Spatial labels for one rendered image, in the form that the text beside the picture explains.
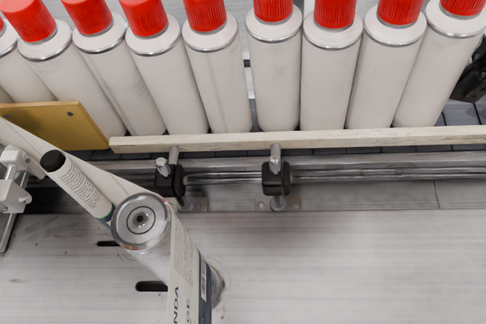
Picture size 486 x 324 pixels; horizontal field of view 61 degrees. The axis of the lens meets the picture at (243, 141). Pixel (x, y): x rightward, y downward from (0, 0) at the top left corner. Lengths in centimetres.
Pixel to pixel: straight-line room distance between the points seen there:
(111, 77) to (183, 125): 9
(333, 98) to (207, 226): 19
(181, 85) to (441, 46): 24
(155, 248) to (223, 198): 27
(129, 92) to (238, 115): 12
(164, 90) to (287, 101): 13
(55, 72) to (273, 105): 22
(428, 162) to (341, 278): 17
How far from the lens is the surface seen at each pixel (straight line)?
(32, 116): 48
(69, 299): 48
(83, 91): 45
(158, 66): 39
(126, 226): 27
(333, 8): 34
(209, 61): 38
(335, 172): 50
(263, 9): 36
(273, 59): 38
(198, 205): 51
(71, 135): 50
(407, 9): 36
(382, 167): 50
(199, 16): 35
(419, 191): 54
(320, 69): 38
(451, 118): 54
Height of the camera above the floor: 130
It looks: 58 degrees down
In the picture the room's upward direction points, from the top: 11 degrees counter-clockwise
